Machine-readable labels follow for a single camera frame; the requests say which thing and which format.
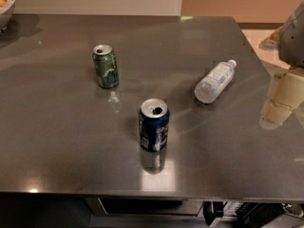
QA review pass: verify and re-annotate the green soda can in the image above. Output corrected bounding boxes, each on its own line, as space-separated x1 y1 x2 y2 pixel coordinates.
92 45 119 88

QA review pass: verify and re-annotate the blue pepsi can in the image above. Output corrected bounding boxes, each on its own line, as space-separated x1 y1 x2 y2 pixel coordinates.
139 98 170 152

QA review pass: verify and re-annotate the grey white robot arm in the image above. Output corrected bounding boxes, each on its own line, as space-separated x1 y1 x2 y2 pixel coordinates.
259 3 304 130

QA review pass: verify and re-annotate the dark equipment under table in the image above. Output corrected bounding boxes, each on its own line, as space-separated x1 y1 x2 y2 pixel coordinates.
202 200 304 228

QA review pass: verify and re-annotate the clear plastic water bottle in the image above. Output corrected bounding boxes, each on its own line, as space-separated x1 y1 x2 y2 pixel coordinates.
194 60 237 104

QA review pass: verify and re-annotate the white bowl with fruit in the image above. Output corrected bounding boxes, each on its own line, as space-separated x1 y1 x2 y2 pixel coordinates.
0 0 16 32

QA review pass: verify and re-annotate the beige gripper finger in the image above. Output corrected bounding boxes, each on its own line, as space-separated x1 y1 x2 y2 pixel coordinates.
259 66 304 130

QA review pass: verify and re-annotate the grey drawer under table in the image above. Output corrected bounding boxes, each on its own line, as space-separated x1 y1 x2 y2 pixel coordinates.
85 198 203 217

